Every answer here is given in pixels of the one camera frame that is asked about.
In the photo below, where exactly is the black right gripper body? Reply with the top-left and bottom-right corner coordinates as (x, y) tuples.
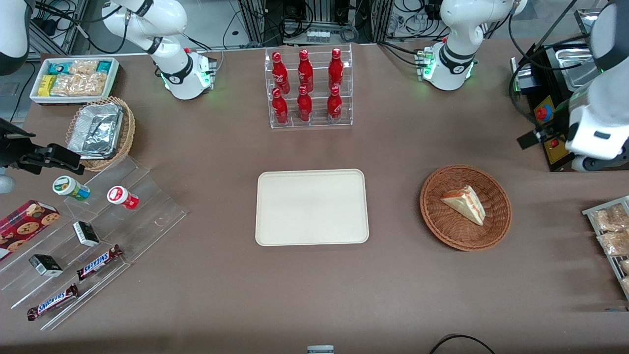
(0, 118), (35, 170)

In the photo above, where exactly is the triangle sandwich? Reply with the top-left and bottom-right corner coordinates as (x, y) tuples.
(440, 185), (486, 226)

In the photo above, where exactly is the light wicker basket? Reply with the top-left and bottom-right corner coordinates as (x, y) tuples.
(65, 96), (136, 172)

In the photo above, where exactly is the round brown wicker basket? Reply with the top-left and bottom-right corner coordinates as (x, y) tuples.
(419, 164), (513, 252)

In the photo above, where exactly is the beige plastic tray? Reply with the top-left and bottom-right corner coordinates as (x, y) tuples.
(255, 169), (370, 246)

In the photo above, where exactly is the black food warmer machine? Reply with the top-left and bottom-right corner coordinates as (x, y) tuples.
(510, 7), (629, 173)

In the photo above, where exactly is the green lid cup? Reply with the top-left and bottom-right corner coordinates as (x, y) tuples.
(53, 176), (91, 202)

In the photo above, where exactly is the silver foil container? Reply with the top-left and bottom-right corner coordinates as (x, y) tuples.
(67, 102), (124, 160)

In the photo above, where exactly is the white plastic bin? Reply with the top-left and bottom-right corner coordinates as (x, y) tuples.
(29, 57), (120, 105)

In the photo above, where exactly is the red cookie box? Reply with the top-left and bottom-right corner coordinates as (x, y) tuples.
(0, 199), (60, 261)

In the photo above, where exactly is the steel food pan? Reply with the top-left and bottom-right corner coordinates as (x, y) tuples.
(560, 47), (598, 89)

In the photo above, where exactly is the red lid cup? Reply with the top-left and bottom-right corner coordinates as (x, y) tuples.
(107, 185), (140, 210)

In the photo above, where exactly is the large clear cracker bag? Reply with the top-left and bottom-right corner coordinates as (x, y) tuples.
(51, 73), (109, 97)

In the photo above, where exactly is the small black carton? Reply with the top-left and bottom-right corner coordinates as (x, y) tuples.
(73, 221), (100, 247)
(29, 254), (63, 277)

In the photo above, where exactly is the small clear cracker bag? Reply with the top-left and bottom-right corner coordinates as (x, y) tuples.
(69, 60), (99, 75)

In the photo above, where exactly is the clear acrylic stepped display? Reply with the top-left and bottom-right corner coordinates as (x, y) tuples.
(0, 155), (187, 331)

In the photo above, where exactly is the Snickers chocolate bar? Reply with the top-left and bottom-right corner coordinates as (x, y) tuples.
(76, 244), (123, 281)
(27, 284), (79, 321)

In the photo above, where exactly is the red cola bottle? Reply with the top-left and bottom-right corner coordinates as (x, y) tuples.
(272, 51), (289, 94)
(327, 86), (343, 121)
(272, 88), (289, 124)
(328, 48), (344, 90)
(297, 86), (313, 122)
(298, 49), (314, 93)

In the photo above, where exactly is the clear acrylic bottle rack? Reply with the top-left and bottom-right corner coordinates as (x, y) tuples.
(264, 43), (353, 129)

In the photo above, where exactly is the aluminium equipment rack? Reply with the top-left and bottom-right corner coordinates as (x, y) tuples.
(238, 0), (394, 47)

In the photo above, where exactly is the white wire snack tray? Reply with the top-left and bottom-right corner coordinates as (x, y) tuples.
(582, 196), (629, 300)

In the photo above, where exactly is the aluminium frame stand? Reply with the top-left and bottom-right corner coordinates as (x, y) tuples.
(29, 0), (89, 56)

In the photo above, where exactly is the black table cable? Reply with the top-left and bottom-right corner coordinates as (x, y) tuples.
(430, 334), (497, 354)

